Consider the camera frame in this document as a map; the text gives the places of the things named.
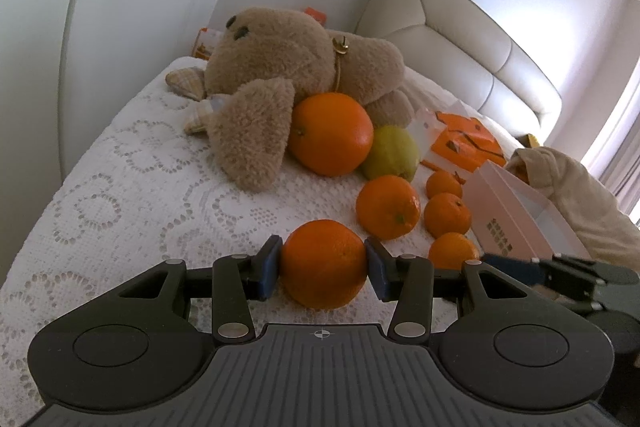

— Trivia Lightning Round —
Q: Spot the white open box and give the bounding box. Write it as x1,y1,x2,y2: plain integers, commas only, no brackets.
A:
462,160,593,260

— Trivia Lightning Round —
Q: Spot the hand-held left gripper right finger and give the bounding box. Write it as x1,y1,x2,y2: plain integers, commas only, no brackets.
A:
364,236,533,344

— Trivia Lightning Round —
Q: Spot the brown plush teddy bear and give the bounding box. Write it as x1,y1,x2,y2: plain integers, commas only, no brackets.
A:
205,7,416,194

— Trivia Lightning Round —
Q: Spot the medium orange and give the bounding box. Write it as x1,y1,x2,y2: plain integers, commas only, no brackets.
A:
355,175,422,241

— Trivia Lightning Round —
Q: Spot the light curtain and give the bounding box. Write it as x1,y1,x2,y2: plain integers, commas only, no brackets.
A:
582,57,640,223

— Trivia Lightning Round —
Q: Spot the beige cloth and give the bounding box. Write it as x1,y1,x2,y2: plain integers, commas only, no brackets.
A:
502,146,640,258

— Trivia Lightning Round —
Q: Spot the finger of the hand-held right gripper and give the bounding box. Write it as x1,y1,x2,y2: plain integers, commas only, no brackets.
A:
482,253,640,310

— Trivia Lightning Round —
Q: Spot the round orange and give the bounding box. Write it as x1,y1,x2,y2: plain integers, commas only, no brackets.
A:
281,219,370,310

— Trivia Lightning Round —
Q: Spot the orange and white package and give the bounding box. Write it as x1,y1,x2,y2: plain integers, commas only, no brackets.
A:
195,27,223,60

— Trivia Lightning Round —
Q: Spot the small mandarin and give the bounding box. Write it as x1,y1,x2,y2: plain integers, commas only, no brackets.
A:
424,193,472,238
428,232,481,271
426,170,463,200

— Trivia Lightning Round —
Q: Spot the plaid fabric cushion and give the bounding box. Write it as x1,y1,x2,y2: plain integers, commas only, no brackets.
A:
165,67,208,100

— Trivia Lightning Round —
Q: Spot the large orange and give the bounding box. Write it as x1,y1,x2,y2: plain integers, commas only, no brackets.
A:
287,93,375,178

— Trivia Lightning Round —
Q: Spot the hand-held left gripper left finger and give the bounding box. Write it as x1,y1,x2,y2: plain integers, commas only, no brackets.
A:
117,234,283,343

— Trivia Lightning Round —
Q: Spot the green-yellow lemon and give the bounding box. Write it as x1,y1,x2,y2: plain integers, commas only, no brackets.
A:
361,125,421,182

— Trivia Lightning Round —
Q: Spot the white lace bedspread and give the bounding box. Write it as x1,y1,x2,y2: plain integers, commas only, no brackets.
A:
0,56,526,408

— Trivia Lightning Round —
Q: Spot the white paper bag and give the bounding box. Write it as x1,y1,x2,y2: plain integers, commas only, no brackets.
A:
410,108,447,154

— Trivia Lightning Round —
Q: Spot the orange paper bag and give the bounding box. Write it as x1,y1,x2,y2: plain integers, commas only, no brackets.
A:
431,111,507,172

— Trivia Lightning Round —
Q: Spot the cream leather headboard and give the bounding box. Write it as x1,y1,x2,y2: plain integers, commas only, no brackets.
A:
352,0,563,142

